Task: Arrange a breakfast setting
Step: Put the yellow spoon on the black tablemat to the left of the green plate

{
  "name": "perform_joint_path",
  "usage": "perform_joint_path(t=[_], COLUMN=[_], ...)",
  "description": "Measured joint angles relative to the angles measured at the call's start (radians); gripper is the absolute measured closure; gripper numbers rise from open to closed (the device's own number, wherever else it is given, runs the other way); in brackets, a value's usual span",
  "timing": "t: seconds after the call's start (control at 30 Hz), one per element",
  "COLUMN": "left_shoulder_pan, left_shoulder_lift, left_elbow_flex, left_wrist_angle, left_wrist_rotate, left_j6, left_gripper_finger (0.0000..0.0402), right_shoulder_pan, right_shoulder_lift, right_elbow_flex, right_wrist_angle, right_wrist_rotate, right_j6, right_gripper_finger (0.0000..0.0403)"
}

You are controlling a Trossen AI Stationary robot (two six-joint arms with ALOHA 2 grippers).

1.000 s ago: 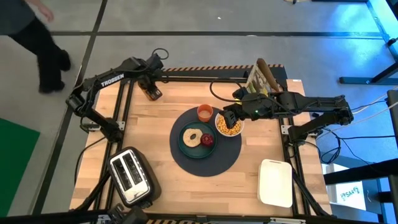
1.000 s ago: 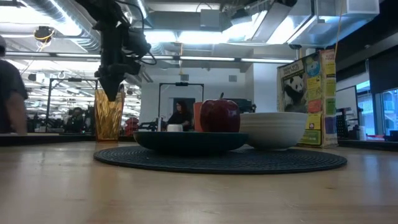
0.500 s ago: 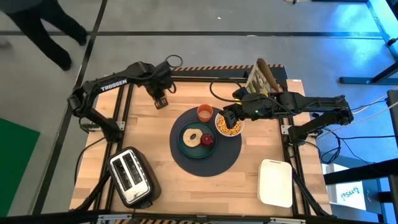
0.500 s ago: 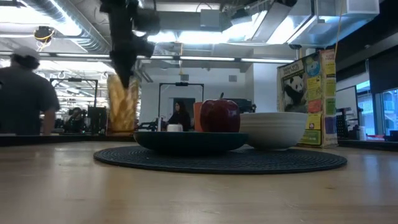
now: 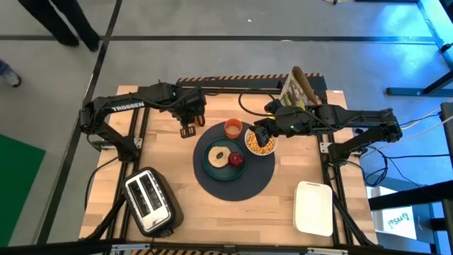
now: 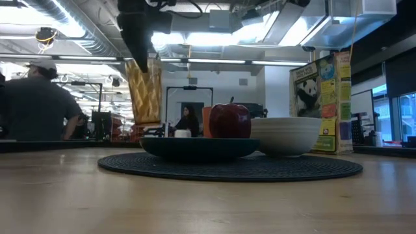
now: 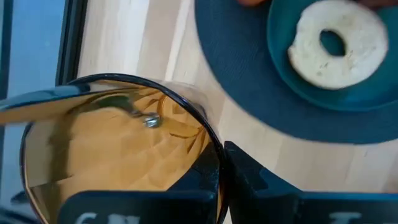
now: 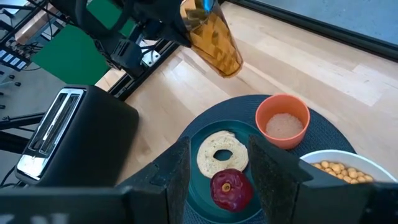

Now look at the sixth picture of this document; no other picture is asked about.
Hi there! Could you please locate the panda cereal box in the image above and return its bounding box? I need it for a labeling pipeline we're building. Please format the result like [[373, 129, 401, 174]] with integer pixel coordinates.
[[289, 51, 354, 155]]

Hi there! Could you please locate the red apple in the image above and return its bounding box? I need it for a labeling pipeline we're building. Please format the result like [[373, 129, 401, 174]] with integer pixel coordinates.
[[209, 96, 252, 139]]

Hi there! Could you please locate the white ribbed bowl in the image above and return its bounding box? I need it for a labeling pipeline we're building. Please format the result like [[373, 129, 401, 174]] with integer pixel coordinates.
[[250, 116, 322, 158]]

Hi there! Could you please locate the black ceiling device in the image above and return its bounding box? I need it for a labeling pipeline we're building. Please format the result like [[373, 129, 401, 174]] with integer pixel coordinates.
[[34, 27, 59, 46]]

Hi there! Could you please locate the amber faceted plastic tumbler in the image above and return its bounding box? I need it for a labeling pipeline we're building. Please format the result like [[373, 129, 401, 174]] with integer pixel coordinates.
[[125, 58, 163, 126]]

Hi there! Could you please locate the black equipment cabinet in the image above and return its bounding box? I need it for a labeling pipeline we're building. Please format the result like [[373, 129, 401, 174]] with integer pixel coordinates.
[[246, 103, 269, 119]]

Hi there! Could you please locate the orange plastic cup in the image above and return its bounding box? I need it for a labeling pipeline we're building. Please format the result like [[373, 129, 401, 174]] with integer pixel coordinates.
[[201, 106, 214, 138]]

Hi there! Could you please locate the black perforated rack cart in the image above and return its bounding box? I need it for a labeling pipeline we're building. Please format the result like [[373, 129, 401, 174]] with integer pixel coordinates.
[[352, 112, 381, 146]]

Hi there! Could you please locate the black gantry frame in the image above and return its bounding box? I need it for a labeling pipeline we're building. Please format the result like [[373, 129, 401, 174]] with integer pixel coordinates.
[[164, 85, 215, 124], [70, 81, 103, 140]]

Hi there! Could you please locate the seated person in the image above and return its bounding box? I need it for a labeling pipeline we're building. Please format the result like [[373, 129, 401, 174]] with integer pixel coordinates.
[[174, 104, 201, 138]]

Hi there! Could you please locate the dark green plate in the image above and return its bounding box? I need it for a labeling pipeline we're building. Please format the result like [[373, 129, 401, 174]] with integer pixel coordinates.
[[139, 136, 261, 163]]

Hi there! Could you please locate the long ceiling light bar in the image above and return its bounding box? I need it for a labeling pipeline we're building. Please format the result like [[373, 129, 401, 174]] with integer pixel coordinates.
[[0, 53, 308, 67]]

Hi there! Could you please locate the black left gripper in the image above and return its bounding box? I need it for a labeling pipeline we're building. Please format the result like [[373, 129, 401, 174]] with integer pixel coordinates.
[[116, 0, 174, 74]]

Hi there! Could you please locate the round dark woven placemat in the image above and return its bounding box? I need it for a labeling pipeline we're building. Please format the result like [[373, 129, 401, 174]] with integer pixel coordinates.
[[97, 151, 364, 183]]

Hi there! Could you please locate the grey ceiling box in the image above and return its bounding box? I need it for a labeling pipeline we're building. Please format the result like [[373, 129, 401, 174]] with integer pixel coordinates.
[[209, 9, 232, 32]]

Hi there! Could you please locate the yellow hanging cable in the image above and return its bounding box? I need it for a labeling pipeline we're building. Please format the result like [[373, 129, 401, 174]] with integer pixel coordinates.
[[349, 0, 360, 61]]

